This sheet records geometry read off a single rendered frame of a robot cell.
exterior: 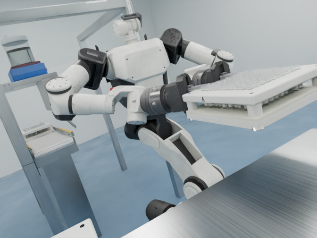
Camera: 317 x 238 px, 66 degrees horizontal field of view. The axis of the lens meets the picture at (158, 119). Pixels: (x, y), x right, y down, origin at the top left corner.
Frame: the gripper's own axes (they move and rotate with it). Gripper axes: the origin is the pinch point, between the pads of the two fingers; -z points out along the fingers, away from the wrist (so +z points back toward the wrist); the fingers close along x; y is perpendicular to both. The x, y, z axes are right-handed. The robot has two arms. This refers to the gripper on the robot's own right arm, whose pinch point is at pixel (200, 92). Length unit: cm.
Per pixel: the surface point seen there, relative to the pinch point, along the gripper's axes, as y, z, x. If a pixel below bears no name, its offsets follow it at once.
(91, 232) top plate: 44.2, 4.5, 10.9
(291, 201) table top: 23.1, -21.1, 18.2
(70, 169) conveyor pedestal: -36, 127, 43
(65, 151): -32, 118, 28
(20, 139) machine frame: -7, 117, 8
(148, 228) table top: 34.3, 2.4, 18.0
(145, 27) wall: -453, 284, -99
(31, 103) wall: -191, 401, -7
